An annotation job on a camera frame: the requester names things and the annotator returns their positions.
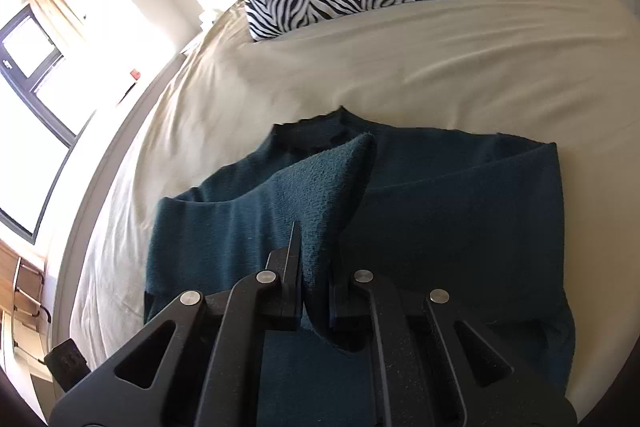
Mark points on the dark framed window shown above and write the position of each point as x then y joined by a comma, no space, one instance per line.
30,72

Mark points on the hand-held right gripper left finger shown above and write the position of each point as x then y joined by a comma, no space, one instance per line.
285,292

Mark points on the small red object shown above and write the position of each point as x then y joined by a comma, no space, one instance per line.
135,74

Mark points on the dark teal sweater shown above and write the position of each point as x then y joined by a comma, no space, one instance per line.
450,217

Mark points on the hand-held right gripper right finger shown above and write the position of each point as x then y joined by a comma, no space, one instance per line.
345,304

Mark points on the wooden chair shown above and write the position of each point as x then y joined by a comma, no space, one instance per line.
27,292

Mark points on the small black device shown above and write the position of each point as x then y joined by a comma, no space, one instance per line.
67,364

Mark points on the bed with cream sheet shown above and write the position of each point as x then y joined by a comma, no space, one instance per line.
400,72

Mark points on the beige curtain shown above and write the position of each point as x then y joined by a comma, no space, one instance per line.
55,12

